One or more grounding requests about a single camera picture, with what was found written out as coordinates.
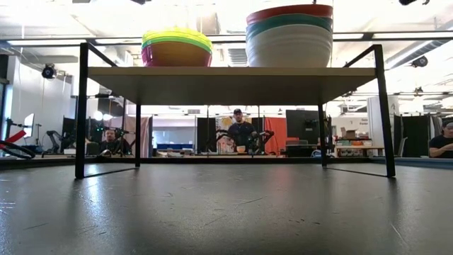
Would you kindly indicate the pink translucent bowl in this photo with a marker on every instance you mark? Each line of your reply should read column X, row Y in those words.
column 177, row 56

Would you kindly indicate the white ribbed bowl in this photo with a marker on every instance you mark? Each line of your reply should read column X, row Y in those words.
column 290, row 49

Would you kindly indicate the yellow translucent bowl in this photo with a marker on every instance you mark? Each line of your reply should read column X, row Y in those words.
column 177, row 33

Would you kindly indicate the teal bowl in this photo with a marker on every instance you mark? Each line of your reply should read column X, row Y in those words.
column 283, row 21

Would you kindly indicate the red bowl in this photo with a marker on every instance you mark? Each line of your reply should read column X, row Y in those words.
column 290, row 10

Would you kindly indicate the slate blue bowl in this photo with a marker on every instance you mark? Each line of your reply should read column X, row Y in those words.
column 329, row 20

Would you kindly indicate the black background robot arm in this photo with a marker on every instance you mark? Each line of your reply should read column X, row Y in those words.
column 53, row 136

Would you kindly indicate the wooden shelf with black legs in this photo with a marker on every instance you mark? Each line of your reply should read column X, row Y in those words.
column 230, row 85

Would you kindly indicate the person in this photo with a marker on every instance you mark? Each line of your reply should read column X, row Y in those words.
column 442, row 143
column 110, row 143
column 241, row 131

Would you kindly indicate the black partition panel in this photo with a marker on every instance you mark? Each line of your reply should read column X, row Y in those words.
column 414, row 138
column 205, row 134

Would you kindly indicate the small beige bowl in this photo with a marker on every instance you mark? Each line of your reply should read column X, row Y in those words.
column 241, row 149

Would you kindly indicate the orange partition panel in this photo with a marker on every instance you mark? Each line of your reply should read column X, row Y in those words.
column 279, row 131

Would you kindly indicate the cardboard box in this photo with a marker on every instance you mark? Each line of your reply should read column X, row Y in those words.
column 349, row 133

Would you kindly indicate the white pillar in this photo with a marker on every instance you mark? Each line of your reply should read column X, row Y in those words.
column 375, row 124

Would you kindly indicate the black ceiling spotlight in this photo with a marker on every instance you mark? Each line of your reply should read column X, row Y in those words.
column 420, row 62
column 48, row 72

